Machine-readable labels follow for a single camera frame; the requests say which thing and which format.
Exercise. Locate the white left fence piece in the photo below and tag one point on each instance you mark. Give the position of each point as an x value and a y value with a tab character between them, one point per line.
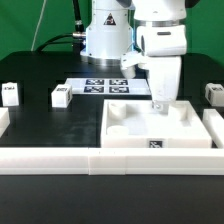
4	120

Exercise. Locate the white fence piece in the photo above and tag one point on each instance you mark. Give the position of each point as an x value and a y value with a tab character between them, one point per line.
4	120
214	124

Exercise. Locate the white fiducial marker sheet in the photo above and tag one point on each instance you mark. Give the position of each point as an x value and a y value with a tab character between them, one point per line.
109	86

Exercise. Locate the white square tabletop part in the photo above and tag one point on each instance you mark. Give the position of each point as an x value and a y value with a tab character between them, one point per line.
135	124

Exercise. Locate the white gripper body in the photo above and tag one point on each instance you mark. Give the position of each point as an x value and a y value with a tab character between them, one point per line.
160	54

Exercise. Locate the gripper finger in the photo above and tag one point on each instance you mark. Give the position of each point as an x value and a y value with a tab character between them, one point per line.
165	107
156	105

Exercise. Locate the white front fence bar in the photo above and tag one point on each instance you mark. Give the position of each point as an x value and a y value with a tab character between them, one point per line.
96	161

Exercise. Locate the white right fence piece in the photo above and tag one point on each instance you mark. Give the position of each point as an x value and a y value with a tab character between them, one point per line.
214	124

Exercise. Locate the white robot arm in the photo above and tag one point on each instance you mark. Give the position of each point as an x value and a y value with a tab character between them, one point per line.
112	31

